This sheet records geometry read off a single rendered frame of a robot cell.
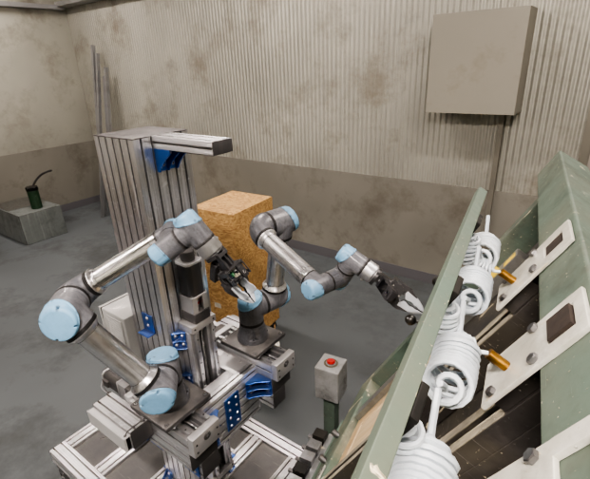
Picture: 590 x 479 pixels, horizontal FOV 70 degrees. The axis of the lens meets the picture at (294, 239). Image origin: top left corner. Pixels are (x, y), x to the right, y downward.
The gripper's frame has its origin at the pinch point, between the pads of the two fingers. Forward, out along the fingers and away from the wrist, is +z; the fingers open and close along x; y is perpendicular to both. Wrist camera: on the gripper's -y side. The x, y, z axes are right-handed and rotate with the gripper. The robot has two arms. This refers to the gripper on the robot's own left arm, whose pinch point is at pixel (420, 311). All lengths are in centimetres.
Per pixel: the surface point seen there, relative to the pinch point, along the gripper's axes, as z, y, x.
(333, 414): 6, 44, 77
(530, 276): 1, -67, -32
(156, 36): -442, 368, -10
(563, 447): 1, -110, -21
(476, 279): -8, -79, -26
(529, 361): 1, -93, -23
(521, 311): 5, -63, -25
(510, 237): 8.3, 5.7, -37.8
